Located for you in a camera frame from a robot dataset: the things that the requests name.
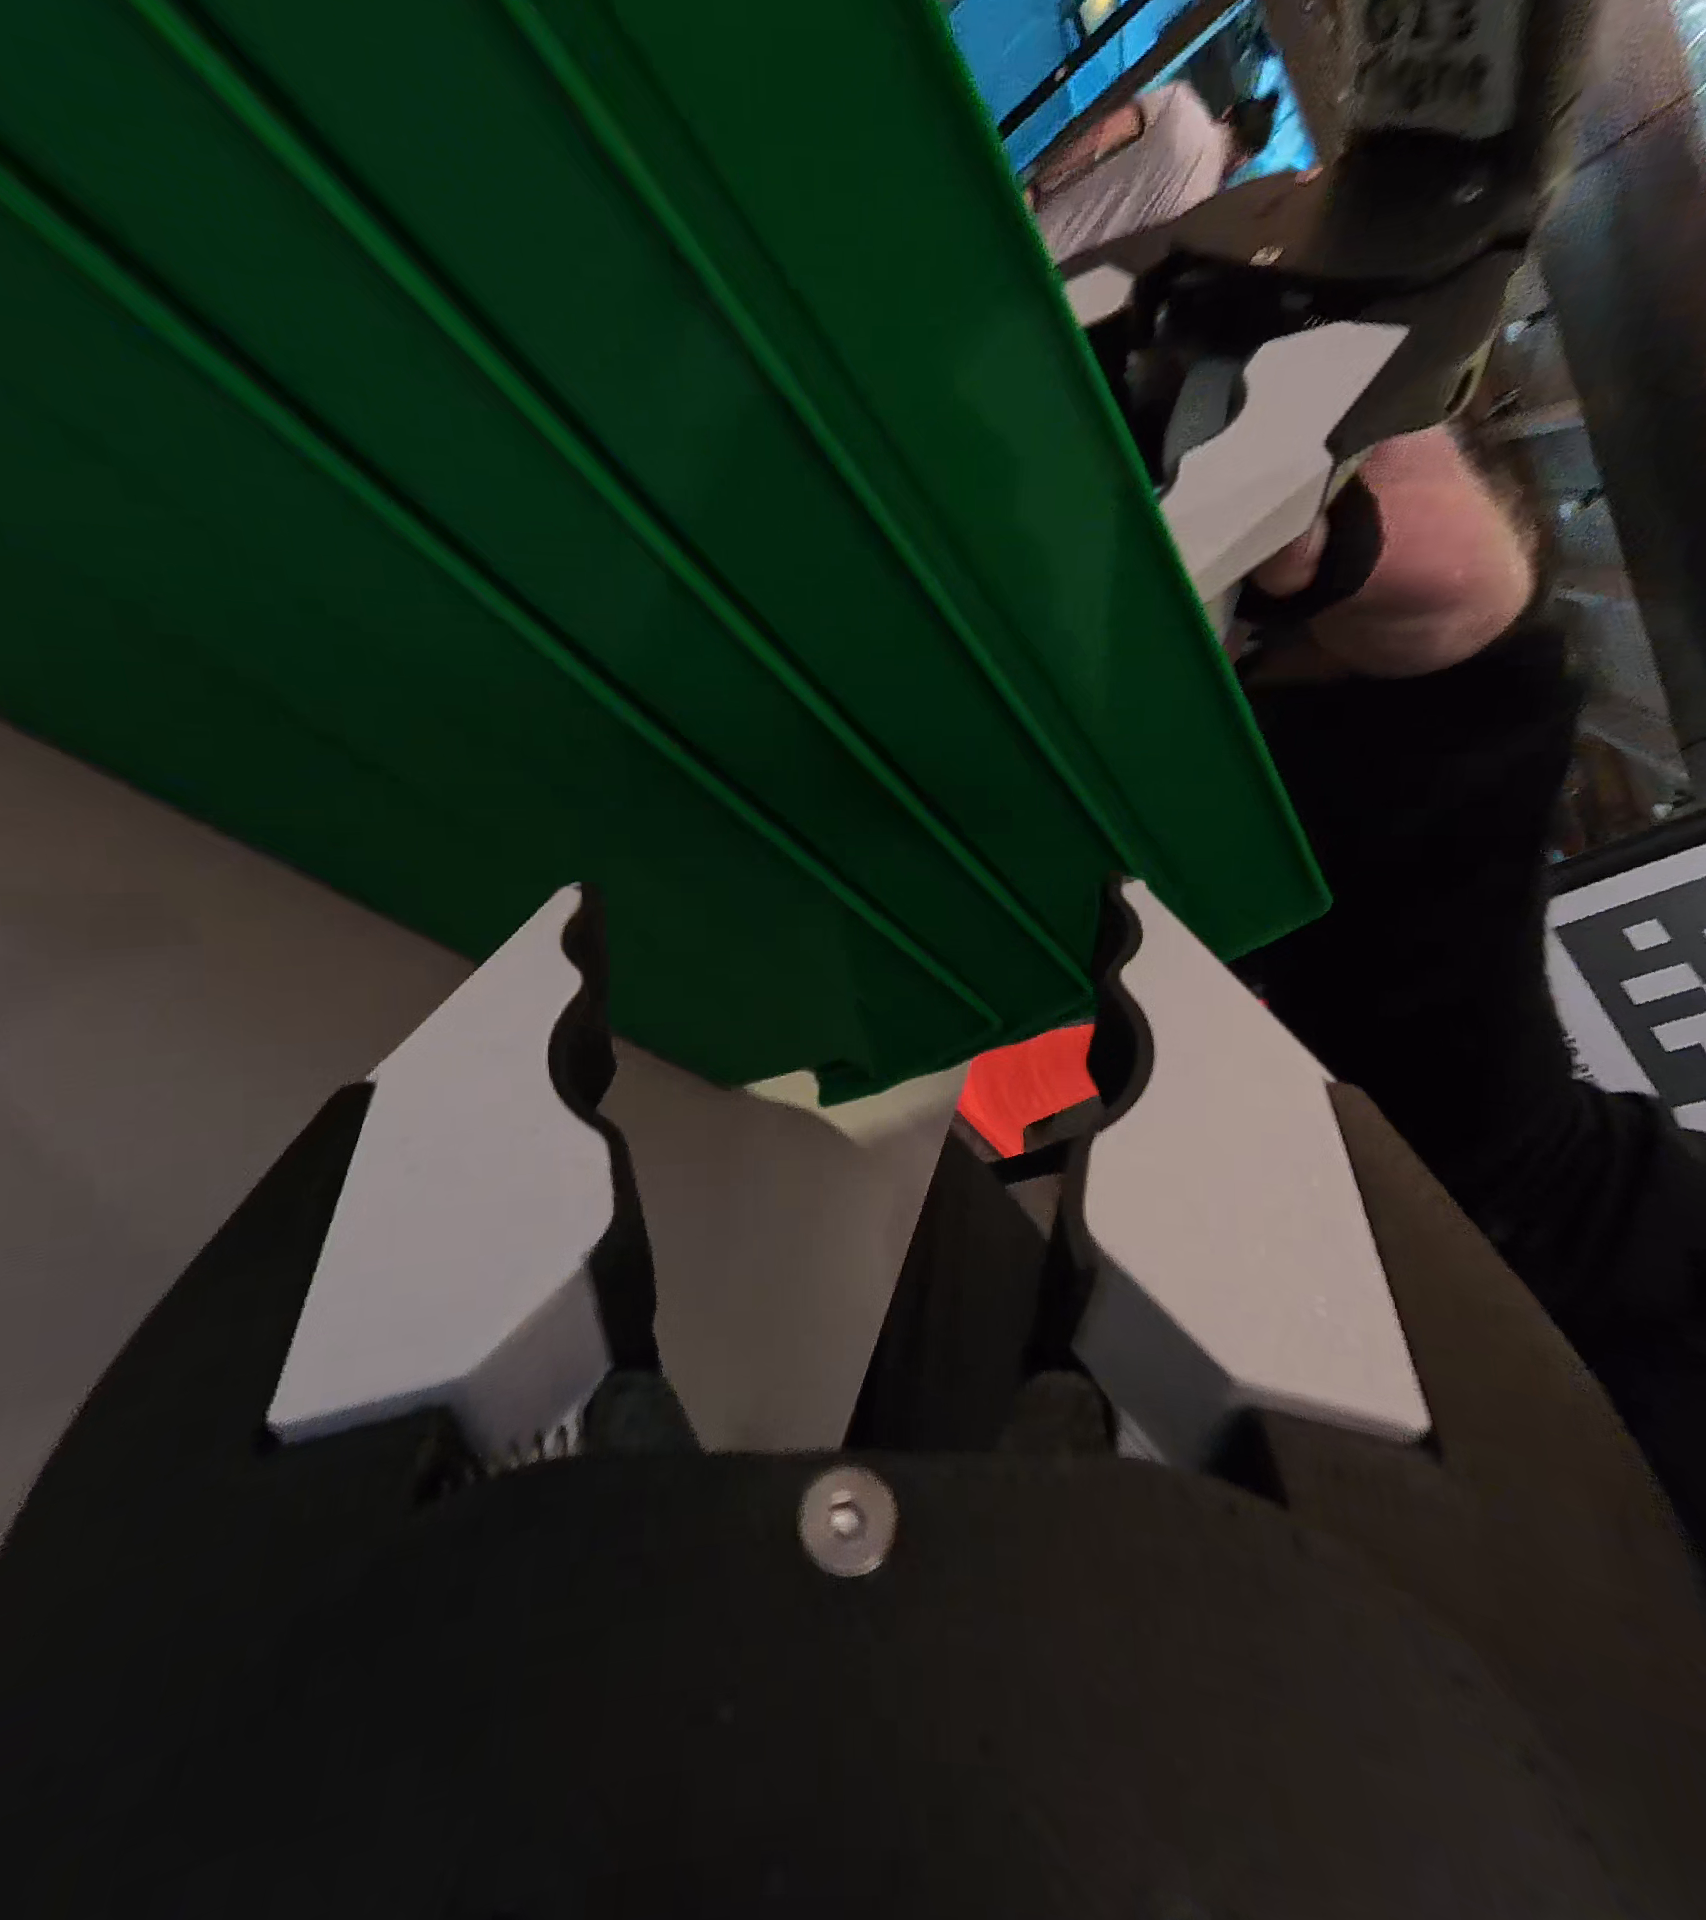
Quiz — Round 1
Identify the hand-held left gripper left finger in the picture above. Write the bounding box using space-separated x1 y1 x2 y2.
268 883 668 1453

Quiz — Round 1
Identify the stack of nested green bins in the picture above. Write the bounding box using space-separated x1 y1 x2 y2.
0 0 1336 1110

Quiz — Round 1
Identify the person's right hand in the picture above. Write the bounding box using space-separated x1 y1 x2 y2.
1259 426 1547 670

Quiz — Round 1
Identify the orange traffic cone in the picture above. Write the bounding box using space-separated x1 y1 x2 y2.
954 1021 1107 1160

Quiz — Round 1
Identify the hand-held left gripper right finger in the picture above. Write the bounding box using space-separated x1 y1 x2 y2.
1049 879 1435 1469

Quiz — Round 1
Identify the framed marker tag board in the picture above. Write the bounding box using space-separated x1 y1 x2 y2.
1542 810 1706 1139

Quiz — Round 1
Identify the person's right forearm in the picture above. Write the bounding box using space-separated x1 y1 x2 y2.
1240 614 1706 1202

